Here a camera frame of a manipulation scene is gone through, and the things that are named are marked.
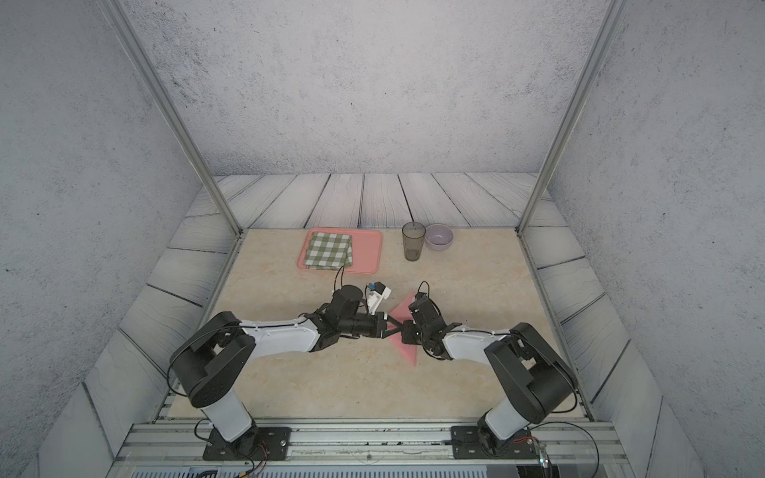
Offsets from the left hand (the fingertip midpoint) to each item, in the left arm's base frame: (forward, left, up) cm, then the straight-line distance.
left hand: (406, 331), depth 80 cm
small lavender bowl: (+42, -15, -8) cm, 46 cm away
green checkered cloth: (+38, +27, -10) cm, 48 cm away
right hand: (+5, 0, -10) cm, 12 cm away
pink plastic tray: (+41, +13, -12) cm, 44 cm away
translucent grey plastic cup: (+35, -4, 0) cm, 35 cm away
